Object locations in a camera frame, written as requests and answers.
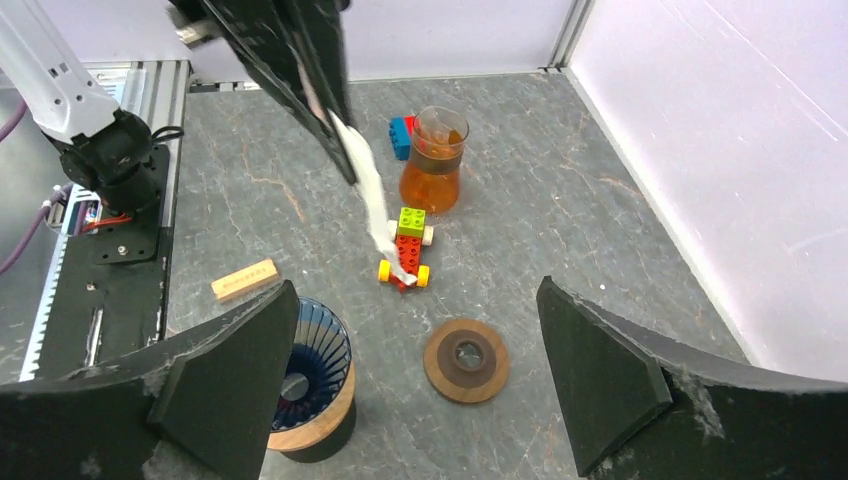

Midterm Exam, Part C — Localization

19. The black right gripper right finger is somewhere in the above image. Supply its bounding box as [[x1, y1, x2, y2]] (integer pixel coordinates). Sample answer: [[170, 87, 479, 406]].
[[537, 278, 847, 479]]

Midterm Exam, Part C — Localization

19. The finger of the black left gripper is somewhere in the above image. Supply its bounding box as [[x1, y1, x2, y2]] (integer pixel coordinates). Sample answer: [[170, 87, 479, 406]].
[[201, 0, 357, 185], [291, 1, 353, 125]]

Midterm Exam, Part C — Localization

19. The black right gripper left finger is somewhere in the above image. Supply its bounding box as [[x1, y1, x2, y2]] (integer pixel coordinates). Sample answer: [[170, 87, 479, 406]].
[[1, 281, 299, 479]]

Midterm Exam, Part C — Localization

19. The light wooden ring holder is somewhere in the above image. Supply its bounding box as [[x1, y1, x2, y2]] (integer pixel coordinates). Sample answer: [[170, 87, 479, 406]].
[[267, 364, 356, 453]]

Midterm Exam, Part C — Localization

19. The blue ribbed plastic dripper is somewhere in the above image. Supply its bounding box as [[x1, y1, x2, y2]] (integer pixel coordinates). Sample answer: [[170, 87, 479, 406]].
[[271, 297, 352, 432]]

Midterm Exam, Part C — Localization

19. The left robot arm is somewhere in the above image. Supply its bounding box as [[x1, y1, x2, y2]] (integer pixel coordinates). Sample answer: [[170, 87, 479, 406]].
[[1, 1, 372, 215]]

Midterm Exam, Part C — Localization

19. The blue red toy brick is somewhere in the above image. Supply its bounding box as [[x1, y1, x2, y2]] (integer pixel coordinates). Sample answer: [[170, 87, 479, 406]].
[[388, 115, 415, 161]]

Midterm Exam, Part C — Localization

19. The small wooden block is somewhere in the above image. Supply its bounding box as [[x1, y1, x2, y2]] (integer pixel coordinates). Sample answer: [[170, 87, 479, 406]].
[[211, 258, 280, 303]]

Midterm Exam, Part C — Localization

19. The orange glass carafe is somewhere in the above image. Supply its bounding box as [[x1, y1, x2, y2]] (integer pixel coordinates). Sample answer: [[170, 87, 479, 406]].
[[399, 106, 470, 214]]

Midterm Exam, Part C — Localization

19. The colourful toy brick car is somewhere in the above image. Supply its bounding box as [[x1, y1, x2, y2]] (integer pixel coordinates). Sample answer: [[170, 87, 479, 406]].
[[377, 207, 434, 292]]

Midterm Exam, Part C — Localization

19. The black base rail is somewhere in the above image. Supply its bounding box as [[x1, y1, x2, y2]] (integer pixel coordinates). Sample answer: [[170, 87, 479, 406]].
[[19, 146, 174, 381]]

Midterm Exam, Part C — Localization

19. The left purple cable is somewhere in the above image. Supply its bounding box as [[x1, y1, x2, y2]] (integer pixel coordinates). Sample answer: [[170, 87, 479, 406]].
[[0, 99, 68, 276]]

